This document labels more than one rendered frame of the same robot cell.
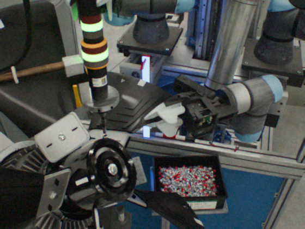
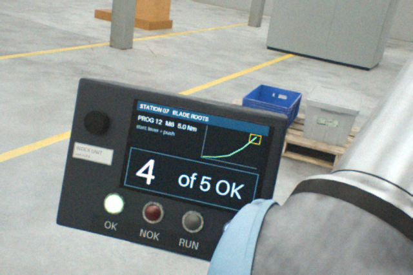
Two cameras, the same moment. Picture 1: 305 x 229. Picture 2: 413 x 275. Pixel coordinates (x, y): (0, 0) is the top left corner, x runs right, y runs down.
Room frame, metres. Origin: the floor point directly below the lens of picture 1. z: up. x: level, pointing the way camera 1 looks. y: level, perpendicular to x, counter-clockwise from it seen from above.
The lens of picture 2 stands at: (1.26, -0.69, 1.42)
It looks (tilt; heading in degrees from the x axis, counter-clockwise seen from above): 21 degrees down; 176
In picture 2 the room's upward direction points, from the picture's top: 8 degrees clockwise
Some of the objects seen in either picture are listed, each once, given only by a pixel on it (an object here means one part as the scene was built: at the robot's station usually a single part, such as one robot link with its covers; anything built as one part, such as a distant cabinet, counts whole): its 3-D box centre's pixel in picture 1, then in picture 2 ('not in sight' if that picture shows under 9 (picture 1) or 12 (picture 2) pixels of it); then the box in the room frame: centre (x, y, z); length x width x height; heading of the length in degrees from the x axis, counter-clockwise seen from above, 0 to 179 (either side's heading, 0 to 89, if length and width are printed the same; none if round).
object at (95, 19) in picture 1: (91, 16); not in sight; (0.48, 0.09, 1.47); 0.03 x 0.03 x 0.01
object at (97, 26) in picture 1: (91, 23); not in sight; (0.48, 0.09, 1.45); 0.03 x 0.03 x 0.01
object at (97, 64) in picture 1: (95, 58); not in sight; (0.48, 0.09, 1.39); 0.04 x 0.04 x 0.01
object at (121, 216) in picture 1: (121, 215); not in sight; (0.44, 0.07, 0.96); 0.02 x 0.02 x 0.06
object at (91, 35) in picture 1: (92, 30); not in sight; (0.48, 0.09, 1.44); 0.03 x 0.03 x 0.01
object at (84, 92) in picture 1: (92, 80); not in sight; (0.48, 0.10, 1.34); 0.09 x 0.07 x 0.10; 112
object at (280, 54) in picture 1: (275, 43); not in sight; (1.09, -0.48, 1.09); 0.15 x 0.15 x 0.10
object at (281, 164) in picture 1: (175, 147); not in sight; (0.81, -0.09, 0.82); 0.90 x 0.04 x 0.08; 77
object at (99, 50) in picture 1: (94, 44); not in sight; (0.48, 0.09, 1.41); 0.04 x 0.04 x 0.01
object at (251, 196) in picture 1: (170, 205); not in sight; (0.81, -0.09, 0.45); 0.82 x 0.02 x 0.66; 77
